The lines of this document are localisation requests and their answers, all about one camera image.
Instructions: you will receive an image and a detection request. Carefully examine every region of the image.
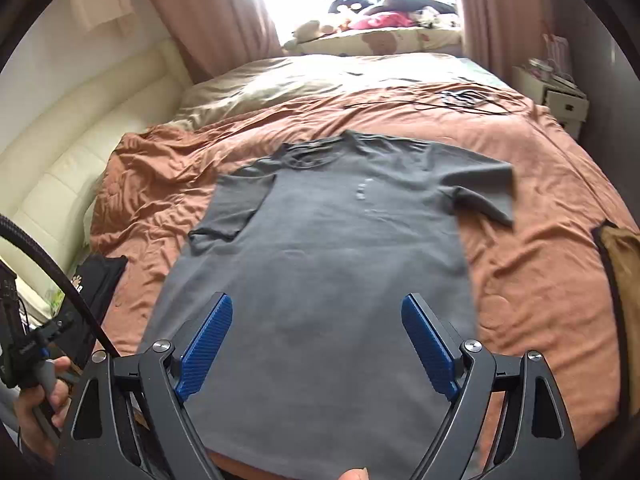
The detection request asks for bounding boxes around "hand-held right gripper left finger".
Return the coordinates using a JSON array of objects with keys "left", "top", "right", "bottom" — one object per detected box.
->
[{"left": 52, "top": 291, "right": 234, "bottom": 480}]

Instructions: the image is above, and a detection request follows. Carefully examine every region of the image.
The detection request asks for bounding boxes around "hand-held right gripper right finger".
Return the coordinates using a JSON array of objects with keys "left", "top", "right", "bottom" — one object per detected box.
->
[{"left": 401, "top": 293, "right": 583, "bottom": 480}]

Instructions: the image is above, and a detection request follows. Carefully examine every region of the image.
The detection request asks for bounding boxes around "grey fleece garment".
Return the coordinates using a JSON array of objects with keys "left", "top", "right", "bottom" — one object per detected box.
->
[{"left": 137, "top": 130, "right": 516, "bottom": 480}]

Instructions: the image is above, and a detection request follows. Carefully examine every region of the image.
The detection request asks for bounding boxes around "person's left hand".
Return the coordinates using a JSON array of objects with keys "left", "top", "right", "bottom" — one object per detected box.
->
[{"left": 12, "top": 356, "right": 76, "bottom": 463}]

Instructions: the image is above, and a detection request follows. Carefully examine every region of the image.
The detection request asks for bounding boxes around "black printed cloth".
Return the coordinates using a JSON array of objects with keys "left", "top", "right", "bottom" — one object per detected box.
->
[{"left": 60, "top": 254, "right": 129, "bottom": 366}]

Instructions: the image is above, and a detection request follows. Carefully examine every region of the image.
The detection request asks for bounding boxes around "brown fleece blanket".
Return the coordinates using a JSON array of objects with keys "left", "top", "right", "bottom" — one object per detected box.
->
[{"left": 87, "top": 80, "right": 636, "bottom": 480}]

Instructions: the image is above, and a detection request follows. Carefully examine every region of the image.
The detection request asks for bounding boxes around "cream leather headboard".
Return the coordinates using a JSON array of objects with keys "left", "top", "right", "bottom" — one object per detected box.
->
[{"left": 0, "top": 39, "right": 193, "bottom": 323}]

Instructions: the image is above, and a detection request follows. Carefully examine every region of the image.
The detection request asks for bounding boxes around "tan bag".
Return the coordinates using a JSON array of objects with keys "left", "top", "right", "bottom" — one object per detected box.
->
[{"left": 591, "top": 221, "right": 640, "bottom": 403}]

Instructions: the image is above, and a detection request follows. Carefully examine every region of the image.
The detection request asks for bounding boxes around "beige duvet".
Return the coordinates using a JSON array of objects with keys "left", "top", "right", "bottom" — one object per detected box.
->
[{"left": 175, "top": 54, "right": 483, "bottom": 131}]

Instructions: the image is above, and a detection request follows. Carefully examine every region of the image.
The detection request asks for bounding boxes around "white rack on floor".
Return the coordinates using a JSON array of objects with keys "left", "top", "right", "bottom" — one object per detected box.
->
[{"left": 511, "top": 59, "right": 591, "bottom": 137}]

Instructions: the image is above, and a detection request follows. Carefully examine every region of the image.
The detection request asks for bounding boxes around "bear print cushion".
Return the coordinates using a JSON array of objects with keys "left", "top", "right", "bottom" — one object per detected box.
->
[{"left": 284, "top": 24, "right": 463, "bottom": 57}]

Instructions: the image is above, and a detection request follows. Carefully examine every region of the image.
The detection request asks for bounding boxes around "pink plush toy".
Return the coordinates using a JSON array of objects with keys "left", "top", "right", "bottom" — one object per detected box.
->
[{"left": 349, "top": 10, "right": 412, "bottom": 32}]

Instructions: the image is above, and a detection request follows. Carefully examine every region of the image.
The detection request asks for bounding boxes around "pink curtain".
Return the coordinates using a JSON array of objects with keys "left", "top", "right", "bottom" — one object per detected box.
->
[
  {"left": 451, "top": 0, "right": 547, "bottom": 77},
  {"left": 135, "top": 0, "right": 282, "bottom": 86}
]

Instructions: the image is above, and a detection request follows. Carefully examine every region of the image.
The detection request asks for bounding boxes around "cream plush toy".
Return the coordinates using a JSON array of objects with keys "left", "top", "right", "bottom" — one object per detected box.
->
[{"left": 291, "top": 20, "right": 322, "bottom": 42}]

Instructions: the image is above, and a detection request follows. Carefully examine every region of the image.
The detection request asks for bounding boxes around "black and white plush toy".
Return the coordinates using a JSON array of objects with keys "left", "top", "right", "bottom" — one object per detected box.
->
[{"left": 329, "top": 0, "right": 372, "bottom": 17}]

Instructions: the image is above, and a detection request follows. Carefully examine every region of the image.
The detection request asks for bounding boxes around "black braided cable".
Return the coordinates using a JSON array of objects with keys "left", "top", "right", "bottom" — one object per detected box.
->
[{"left": 0, "top": 212, "right": 118, "bottom": 358}]

